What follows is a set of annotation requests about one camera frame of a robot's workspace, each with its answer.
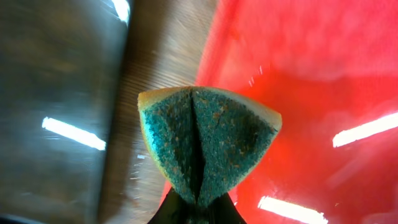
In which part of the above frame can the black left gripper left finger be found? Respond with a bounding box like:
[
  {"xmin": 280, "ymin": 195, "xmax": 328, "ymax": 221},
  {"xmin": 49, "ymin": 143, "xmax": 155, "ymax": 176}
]
[{"xmin": 148, "ymin": 188, "xmax": 189, "ymax": 224}]

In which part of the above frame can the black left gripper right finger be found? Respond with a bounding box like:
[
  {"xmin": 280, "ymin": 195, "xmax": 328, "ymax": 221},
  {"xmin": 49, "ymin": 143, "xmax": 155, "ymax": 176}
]
[{"xmin": 211, "ymin": 193, "xmax": 246, "ymax": 224}]

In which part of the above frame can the green and yellow sponge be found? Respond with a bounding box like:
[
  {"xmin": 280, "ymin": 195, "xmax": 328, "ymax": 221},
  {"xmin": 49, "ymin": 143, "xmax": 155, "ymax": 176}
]
[{"xmin": 137, "ymin": 86, "xmax": 282, "ymax": 208}]

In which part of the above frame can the red serving tray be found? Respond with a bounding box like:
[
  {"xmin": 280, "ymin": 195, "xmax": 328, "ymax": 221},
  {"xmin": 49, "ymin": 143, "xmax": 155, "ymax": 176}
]
[{"xmin": 159, "ymin": 0, "xmax": 398, "ymax": 224}]

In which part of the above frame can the black water tray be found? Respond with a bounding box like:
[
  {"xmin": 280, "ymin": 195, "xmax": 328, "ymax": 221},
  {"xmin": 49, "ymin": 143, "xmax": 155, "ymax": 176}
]
[{"xmin": 1, "ymin": 0, "xmax": 132, "ymax": 223}]

